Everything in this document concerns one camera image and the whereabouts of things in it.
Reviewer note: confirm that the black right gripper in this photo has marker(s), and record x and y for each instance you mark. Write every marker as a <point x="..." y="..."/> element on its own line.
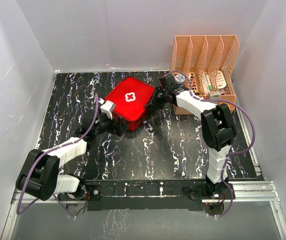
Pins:
<point x="155" y="91"/>

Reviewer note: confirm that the pink white card pack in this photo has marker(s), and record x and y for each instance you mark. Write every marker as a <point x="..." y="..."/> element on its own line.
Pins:
<point x="220" y="80"/>

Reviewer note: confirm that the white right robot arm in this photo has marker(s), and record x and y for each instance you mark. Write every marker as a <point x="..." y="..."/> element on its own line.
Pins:
<point x="218" y="129"/>

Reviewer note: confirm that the round blue patterned tin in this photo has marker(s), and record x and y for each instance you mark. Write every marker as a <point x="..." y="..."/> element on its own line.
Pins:
<point x="180" y="79"/>

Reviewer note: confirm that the grey stapler box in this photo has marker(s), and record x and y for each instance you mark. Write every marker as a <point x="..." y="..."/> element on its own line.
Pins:
<point x="214" y="95"/>

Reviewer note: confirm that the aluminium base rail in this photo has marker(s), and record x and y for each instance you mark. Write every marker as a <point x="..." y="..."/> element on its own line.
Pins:
<point x="243" y="191"/>

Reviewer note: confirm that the red black medicine case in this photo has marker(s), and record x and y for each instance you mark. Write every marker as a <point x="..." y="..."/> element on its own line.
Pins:
<point x="130" y="97"/>

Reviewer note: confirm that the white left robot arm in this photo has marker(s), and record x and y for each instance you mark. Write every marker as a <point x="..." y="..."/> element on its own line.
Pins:
<point x="39" y="175"/>

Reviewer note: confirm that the peach plastic desk organizer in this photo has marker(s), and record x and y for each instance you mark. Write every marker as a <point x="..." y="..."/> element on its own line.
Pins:
<point x="199" y="57"/>

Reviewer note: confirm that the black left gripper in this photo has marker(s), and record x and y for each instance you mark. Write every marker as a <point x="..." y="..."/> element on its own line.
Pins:
<point x="119" y="129"/>

